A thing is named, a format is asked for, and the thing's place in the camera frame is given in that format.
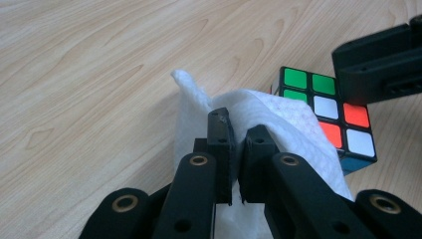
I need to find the white wet wipe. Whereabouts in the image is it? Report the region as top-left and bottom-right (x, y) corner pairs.
(170, 69), (354, 239)

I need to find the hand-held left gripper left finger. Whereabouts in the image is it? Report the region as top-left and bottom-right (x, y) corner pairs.
(152, 107), (234, 239)

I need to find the multicoloured puzzle cube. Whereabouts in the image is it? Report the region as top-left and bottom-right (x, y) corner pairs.
(270, 66), (378, 176)

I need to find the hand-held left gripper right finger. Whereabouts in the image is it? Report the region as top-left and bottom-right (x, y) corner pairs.
(238, 123), (377, 239)

